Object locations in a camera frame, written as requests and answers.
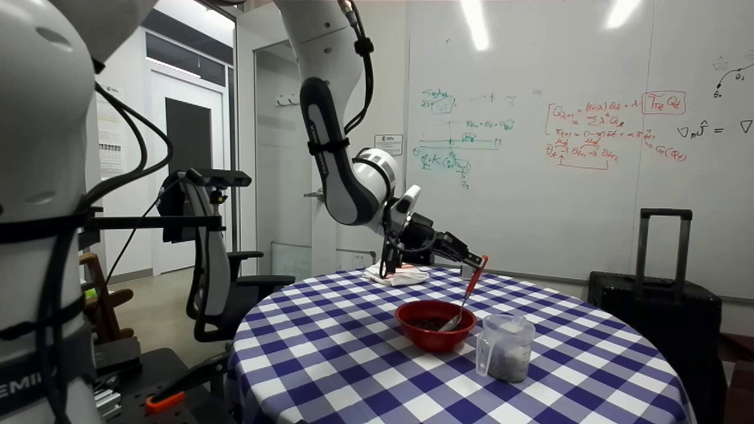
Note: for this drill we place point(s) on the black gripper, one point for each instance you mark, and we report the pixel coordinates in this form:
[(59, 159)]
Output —
[(412, 239)]

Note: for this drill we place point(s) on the wooden stand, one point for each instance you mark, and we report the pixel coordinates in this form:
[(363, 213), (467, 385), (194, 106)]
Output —
[(102, 297)]

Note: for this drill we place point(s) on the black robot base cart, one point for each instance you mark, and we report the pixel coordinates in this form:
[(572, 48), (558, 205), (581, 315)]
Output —
[(155, 377)]

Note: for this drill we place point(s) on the clear plastic measuring jug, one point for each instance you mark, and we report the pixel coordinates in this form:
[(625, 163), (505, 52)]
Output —
[(506, 350)]

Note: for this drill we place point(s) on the black rolling suitcase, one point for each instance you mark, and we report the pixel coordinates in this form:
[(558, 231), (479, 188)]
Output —
[(668, 320)]

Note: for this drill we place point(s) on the red bowl with dark contents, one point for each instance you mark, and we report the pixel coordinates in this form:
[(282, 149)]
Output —
[(427, 333)]

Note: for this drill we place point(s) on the black office chair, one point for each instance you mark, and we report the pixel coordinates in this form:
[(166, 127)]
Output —
[(208, 267)]

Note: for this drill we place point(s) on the blue white checkered tablecloth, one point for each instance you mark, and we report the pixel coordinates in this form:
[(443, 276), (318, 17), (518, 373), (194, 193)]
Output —
[(378, 377)]

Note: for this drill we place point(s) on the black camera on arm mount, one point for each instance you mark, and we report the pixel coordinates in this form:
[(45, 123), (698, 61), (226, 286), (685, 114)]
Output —
[(179, 213)]

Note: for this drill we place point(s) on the small plate with food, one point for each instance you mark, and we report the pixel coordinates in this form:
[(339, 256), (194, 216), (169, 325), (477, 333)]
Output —
[(407, 276)]

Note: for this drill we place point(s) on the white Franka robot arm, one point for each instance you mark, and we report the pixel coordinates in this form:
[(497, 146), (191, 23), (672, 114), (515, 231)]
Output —
[(344, 172)]

